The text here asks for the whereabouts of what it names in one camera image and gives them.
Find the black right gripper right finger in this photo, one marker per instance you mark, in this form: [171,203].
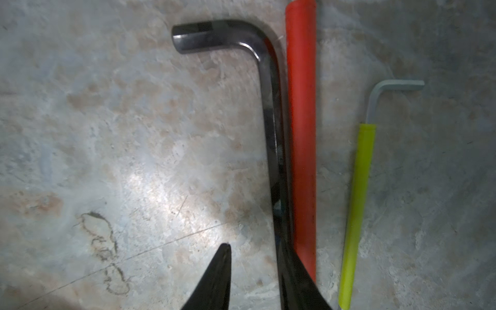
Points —
[297,289]

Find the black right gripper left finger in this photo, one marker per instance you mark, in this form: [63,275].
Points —
[214,288]

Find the large black hex key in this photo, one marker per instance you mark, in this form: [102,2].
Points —
[230,34]

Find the lime green sleeved hex key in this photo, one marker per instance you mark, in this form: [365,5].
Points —
[359,186]

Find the red sleeved hex key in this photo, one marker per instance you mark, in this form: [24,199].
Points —
[300,21]

